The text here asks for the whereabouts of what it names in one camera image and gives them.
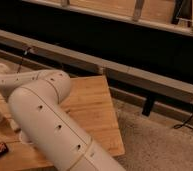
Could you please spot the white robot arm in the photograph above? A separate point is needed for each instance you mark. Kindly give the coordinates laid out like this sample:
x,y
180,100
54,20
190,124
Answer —
x,y
34,102

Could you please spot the beige sponge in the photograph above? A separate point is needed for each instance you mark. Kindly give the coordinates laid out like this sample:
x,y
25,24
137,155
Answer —
x,y
15,127

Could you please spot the black bracket under rail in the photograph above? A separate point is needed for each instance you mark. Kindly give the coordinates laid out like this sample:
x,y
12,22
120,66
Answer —
x,y
148,105

